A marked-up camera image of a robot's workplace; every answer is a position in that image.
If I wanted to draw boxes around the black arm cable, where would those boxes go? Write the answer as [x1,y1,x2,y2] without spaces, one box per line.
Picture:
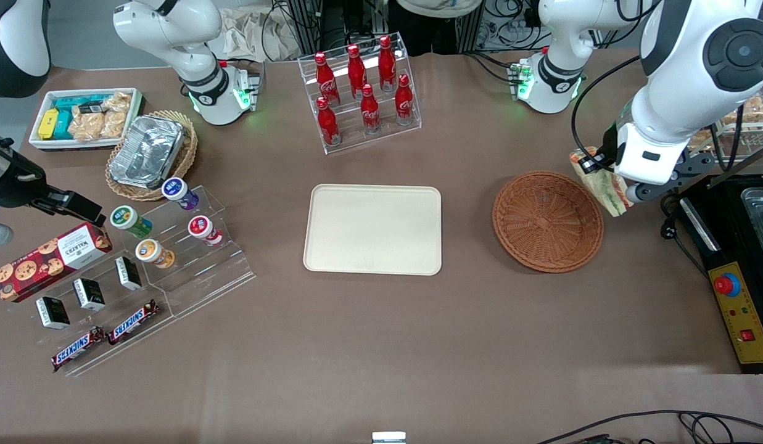
[571,55,642,162]

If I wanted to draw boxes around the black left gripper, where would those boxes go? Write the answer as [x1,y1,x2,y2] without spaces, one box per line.
[580,126,716,204]

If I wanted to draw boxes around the silver foil container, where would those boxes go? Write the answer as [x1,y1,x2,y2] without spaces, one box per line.
[126,115,184,189]

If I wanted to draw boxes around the clear acrylic tiered jar stand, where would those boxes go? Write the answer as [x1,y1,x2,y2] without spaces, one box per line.
[125,184,257,319]

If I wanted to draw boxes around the purple lid yoghurt jar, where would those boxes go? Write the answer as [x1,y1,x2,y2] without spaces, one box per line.
[161,177,200,211]

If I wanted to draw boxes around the crumpled brown paper bag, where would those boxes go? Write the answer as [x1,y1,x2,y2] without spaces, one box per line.
[220,6,302,62]

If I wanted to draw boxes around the triangle sandwich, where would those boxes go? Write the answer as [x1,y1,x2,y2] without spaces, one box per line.
[569,147,635,218]

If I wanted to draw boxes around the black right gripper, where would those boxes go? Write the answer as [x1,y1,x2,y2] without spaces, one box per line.
[0,139,106,227]

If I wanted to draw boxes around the steel pan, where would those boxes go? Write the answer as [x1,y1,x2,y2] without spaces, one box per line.
[740,187,763,260]

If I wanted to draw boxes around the Walkers red tartan shortbread box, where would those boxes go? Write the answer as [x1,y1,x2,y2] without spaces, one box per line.
[0,222,113,303]

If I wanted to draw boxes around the cream rectangular plastic tray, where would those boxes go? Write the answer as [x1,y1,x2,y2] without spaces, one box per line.
[303,184,442,276]

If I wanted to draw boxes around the yellow snack pack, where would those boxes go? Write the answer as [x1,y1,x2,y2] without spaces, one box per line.
[38,109,60,141]

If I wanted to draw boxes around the yellow control panel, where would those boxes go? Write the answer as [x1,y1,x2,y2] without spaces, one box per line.
[708,261,763,366]

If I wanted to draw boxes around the small black carton box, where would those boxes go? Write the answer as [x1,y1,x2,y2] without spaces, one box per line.
[115,256,142,291]
[73,277,106,311]
[36,297,71,330]

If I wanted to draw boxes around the black floor cable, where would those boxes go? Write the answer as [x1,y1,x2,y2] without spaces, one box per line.
[535,410,763,444]

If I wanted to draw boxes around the white rectangular snack bin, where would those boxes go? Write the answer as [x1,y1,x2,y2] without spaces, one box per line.
[28,88,145,152]

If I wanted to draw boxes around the light wicker round basket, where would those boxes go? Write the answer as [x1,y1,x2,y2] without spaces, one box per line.
[105,110,199,202]

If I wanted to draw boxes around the black control box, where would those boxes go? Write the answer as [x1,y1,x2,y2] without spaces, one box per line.
[680,175,763,375]

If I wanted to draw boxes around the brown wicker round basket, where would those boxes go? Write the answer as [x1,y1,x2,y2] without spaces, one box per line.
[492,171,604,273]

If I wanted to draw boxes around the Snickers chocolate bar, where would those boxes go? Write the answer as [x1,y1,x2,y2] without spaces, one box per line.
[107,300,160,345]
[51,327,106,372]

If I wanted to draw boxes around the red lid yoghurt jar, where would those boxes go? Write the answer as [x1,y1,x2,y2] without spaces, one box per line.
[188,215,224,247]

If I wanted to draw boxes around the tangled background cables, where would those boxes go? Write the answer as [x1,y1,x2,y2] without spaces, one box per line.
[474,0,545,53]

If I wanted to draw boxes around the clear bag of cookies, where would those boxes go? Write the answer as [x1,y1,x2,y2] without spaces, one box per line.
[68,111,104,141]
[101,91,133,139]

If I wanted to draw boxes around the clear acrylic tiered snack stand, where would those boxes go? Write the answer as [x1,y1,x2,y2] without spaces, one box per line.
[33,247,175,378]

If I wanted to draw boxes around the wire basket with bread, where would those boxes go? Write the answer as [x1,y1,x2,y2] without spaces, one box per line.
[687,92,763,164]

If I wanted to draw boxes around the red cola bottle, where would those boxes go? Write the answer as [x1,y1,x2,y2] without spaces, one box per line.
[360,84,381,134]
[347,44,368,99]
[394,74,414,126]
[316,97,340,147]
[314,52,340,105]
[379,35,397,92]

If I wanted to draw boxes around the long teal snack pack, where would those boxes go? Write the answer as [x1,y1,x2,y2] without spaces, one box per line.
[53,94,113,113]

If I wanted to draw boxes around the clear acrylic bottle stand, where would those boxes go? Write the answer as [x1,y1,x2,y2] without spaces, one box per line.
[298,32,423,155]

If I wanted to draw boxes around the orange lid yoghurt jar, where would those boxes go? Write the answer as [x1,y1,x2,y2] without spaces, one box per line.
[135,239,176,269]

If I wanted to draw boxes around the green lid yoghurt jar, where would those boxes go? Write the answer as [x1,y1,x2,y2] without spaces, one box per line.
[110,205,153,239]

